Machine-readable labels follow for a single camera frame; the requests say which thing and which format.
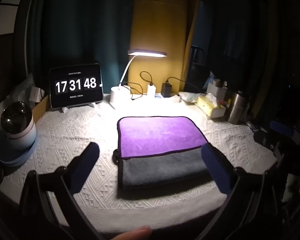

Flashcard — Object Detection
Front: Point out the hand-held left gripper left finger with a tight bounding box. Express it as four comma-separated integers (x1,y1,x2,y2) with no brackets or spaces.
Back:
19,142,103,240

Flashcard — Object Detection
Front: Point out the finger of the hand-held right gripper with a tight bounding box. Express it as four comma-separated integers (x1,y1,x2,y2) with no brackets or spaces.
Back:
269,120,295,136

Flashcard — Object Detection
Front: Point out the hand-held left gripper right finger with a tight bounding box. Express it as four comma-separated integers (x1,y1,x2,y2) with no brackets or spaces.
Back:
201,142,290,240

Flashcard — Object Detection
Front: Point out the grey towel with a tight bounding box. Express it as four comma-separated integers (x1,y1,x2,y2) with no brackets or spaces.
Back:
118,147,215,190

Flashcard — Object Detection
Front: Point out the purple towel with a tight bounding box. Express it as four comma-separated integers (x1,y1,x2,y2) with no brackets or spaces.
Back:
112,116,207,161

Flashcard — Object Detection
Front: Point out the person's left hand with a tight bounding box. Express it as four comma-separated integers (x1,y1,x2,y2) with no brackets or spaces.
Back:
107,225,152,240

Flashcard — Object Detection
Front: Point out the white textured tablecloth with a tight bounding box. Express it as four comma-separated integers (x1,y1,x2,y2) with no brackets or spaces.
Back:
0,93,278,231

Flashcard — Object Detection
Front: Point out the stainless steel bottle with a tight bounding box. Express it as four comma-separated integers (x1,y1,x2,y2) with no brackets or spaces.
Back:
227,90,248,124

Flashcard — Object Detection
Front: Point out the white tablet stand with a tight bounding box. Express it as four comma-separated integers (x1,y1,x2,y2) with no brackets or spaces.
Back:
61,101,97,113

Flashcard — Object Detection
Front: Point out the yellow tissue box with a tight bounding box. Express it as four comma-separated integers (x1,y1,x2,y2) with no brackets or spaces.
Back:
197,93,227,118

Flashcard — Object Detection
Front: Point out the cardboard box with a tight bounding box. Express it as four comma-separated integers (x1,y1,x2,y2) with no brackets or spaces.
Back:
31,94,50,123

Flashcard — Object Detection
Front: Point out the white slatted storage basket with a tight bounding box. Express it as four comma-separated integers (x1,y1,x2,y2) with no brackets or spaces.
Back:
206,79,227,102

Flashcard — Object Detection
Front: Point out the clear plastic bag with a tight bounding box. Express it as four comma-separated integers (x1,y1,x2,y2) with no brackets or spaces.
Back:
178,91,205,103

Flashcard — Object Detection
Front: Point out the round white dome device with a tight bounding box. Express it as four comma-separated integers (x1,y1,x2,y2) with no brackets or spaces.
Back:
0,102,38,167

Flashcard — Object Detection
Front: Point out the black tablet with clock display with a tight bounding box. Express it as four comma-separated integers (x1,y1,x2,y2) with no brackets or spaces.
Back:
49,63,103,108

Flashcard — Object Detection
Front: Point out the white power strip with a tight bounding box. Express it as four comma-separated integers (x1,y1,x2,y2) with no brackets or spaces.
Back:
154,93,182,103

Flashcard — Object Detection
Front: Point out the small white box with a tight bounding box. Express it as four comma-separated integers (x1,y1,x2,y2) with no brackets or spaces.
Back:
29,86,45,103

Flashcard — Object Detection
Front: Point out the black power adapter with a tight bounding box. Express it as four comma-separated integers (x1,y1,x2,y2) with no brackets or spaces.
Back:
161,82,172,98

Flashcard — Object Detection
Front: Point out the white desk lamp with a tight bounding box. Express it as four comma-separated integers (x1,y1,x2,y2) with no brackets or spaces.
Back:
109,49,167,109

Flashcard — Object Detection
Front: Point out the dark green curtain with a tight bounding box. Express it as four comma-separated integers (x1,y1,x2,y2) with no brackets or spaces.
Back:
25,0,137,98

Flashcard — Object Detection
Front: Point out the yellow curtain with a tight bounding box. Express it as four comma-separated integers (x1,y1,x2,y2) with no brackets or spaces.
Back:
128,0,202,98

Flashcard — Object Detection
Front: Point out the black charging cable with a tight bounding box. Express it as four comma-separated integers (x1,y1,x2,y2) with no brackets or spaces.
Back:
119,71,154,100
165,77,208,93

